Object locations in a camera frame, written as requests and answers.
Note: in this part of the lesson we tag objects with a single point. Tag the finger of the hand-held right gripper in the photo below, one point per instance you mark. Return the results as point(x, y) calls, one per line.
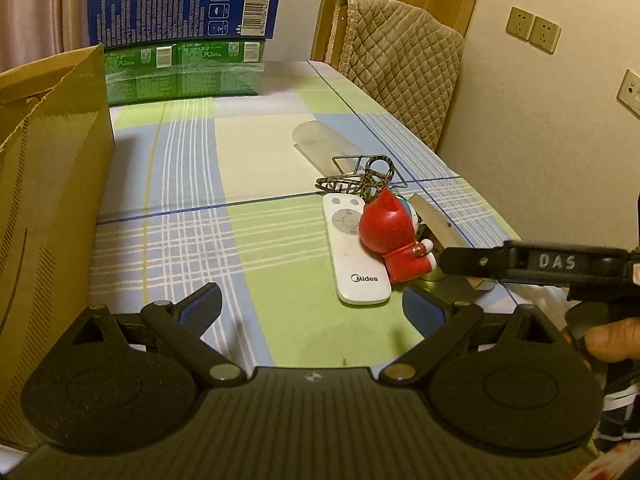
point(470, 261)

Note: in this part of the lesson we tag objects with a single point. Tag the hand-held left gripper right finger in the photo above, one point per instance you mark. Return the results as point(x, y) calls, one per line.
point(424, 312)

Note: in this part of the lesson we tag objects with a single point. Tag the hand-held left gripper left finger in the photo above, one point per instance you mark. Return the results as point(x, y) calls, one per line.
point(200, 312)

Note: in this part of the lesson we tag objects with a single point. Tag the red toy figure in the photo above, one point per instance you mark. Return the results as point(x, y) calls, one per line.
point(387, 230)

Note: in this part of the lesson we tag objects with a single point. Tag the white remote control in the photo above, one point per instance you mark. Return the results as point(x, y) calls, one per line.
point(350, 260)

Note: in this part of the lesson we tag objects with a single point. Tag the clear plastic cup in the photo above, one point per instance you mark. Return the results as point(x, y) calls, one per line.
point(320, 142)

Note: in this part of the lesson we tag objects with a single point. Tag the brown cardboard box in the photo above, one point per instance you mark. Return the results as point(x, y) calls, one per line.
point(45, 200)

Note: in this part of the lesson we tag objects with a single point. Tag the person's right hand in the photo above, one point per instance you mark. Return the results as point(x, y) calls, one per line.
point(617, 342)

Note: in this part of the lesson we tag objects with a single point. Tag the striped dark clothing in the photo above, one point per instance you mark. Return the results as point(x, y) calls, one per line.
point(622, 410)

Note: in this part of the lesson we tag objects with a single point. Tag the checked tablecloth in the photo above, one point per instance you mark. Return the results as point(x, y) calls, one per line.
point(250, 160)

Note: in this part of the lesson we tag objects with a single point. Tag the chair with quilted beige cover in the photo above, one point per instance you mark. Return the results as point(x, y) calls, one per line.
point(405, 60)

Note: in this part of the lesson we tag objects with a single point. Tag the light green carton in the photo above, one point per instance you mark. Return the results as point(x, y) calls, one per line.
point(200, 77)

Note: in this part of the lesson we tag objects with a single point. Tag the blue carton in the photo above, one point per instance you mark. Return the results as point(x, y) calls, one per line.
point(150, 15)

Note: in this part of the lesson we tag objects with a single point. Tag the pale patterned curtain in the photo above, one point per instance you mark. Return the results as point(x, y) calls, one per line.
point(50, 5)

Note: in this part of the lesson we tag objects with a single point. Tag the beige wall socket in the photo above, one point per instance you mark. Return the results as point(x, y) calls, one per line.
point(519, 22)
point(545, 35)
point(631, 92)

